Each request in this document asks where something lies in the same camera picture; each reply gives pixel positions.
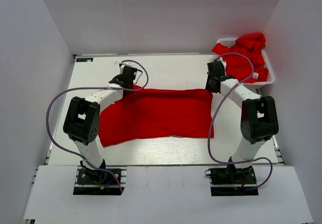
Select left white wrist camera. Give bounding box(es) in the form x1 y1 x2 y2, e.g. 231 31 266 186
119 61 132 74

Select white plastic basket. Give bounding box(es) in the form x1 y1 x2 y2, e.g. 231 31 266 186
216 37 275 90

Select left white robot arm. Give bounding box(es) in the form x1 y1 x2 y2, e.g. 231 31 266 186
63 89 123 183

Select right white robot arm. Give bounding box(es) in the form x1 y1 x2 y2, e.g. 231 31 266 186
205 60 279 183

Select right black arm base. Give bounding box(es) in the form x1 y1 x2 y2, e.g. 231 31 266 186
204 165 259 197

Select red t shirts in basket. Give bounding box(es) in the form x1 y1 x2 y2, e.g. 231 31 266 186
212 33 269 83

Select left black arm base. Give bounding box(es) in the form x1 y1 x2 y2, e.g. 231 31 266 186
73 166 127 196

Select blue table label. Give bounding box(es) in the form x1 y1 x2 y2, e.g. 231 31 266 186
76 58 94 62

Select red t shirt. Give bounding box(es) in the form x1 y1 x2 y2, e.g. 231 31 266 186
99 89 214 147

